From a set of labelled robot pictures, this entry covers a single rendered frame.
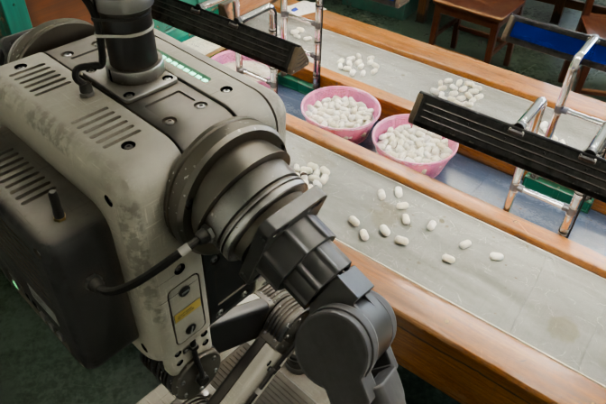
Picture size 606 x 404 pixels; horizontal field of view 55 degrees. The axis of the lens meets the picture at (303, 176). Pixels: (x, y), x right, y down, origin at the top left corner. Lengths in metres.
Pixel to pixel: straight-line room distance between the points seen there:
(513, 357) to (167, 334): 0.80
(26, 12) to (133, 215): 1.38
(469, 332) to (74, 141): 0.95
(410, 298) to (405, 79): 1.03
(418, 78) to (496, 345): 1.16
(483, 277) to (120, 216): 1.05
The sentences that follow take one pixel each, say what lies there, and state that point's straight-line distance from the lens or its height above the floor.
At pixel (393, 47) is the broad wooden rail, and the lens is 2.35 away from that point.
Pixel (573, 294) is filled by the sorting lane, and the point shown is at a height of 0.74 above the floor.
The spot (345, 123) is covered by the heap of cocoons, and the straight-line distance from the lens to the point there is 1.90.
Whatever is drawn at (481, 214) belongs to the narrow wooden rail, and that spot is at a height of 0.76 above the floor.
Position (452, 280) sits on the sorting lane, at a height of 0.74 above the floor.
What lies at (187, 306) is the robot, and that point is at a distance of 0.75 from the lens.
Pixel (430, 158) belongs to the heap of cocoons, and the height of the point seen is 0.73.
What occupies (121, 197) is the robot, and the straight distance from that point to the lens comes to 0.60.
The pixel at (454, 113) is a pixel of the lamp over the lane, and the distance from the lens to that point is 1.36.
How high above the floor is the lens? 1.81
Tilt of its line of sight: 40 degrees down
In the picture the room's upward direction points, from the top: 2 degrees clockwise
